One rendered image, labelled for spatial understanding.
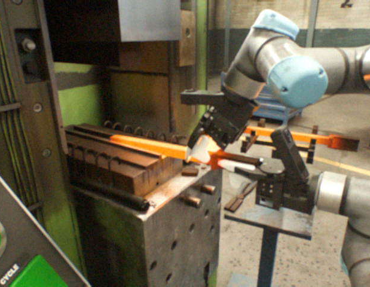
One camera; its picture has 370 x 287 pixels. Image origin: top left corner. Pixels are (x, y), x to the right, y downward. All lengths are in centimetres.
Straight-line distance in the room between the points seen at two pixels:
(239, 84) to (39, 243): 41
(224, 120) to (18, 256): 42
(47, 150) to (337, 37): 805
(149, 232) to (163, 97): 49
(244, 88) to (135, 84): 59
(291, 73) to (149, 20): 34
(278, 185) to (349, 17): 786
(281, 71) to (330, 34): 803
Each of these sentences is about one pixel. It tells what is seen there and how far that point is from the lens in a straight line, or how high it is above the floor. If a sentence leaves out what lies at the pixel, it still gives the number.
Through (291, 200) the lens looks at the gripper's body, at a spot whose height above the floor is 97.
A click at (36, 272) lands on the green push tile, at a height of 103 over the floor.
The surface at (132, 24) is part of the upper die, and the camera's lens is 62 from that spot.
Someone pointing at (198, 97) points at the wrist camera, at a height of 116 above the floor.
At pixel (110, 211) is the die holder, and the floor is 89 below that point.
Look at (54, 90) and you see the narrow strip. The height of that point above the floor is 118.
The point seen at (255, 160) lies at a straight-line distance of 62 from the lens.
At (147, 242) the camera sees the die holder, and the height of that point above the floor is 85.
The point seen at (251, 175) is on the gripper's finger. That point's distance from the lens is 58.
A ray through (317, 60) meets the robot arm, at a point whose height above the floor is 125.
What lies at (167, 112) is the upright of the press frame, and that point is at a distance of 100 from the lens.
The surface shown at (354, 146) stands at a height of 94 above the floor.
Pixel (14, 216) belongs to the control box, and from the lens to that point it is 40.
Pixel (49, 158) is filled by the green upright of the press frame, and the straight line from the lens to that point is 69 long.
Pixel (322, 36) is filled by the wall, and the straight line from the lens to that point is 852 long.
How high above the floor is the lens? 128
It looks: 21 degrees down
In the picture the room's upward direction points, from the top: straight up
